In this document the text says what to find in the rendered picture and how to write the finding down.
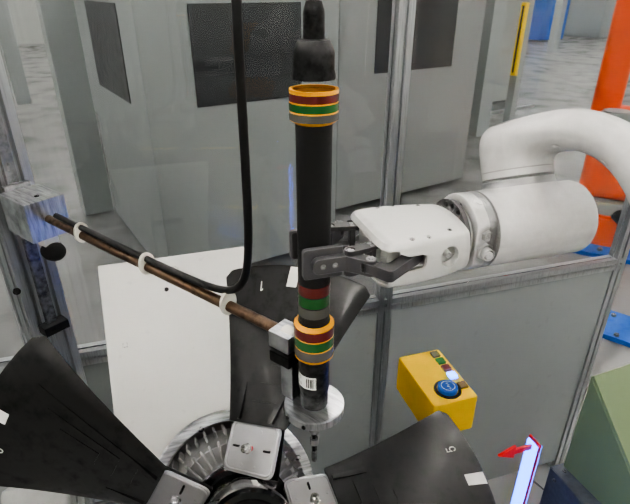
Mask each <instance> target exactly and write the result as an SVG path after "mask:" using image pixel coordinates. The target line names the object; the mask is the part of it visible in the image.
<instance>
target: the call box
mask: <svg viewBox="0 0 630 504"><path fill-rule="evenodd" d="M437 351H438V352H439V354H440V355H441V356H440V357H443V358H444V360H445V361H446V364H449V366H450V367H451V368H452V371H454V372H455V373H456V374H457V375H458V378H455V379H451V380H452V381H453V382H455V383H457V382H459V381H464V379H463V378H462V377H461V376H460V375H459V374H458V372H457V371H456V370H455V369H454V368H453V366H452V365H451V364H450V363H449V362H448V360H447V359H446V358H445V357H444V356H443V354H442V353H441V352H440V351H439V350H437ZM430 352H431V351H428V352H423V353H418V354H414V355H409V356H404V357H400V358H399V364H398V375H397V386H396V388H397V390H398V391H399V393H400V394H401V396H402V397H403V399H404V400H405V402H406V403H407V405H408V406H409V408H410V410H411V411H412V413H413V414H414V416H415V417H416V419H417V420H418V422H419V421H420V420H422V419H424V418H426V417H427V416H429V415H431V414H432V413H434V412H436V411H438V410H439V411H442V412H444V413H447V414H448V415H449V417H450V418H451V419H452V420H453V422H454V423H455V424H456V426H457V427H458V428H459V430H460V431H462V430H466V429H470V428H471V427H472V423H473V417H474V412H475V407H476V401H477V395H476V394H475V393H474V391H473V390H472V389H471V388H470V387H469V385H468V384H467V385H468V388H465V389H460V388H459V386H458V385H457V386H458V392H457V394H456V395H454V396H445V395H443V394H441V393H440V392H439V391H438V389H437V387H438V382H440V381H441V380H450V378H449V377H448V376H447V374H446V373H447V372H450V371H447V372H444V371H443V369H442V368H441V365H439V364H438V363H437V362H436V361H435V358H433V357H432V356H431V355H430Z"/></svg>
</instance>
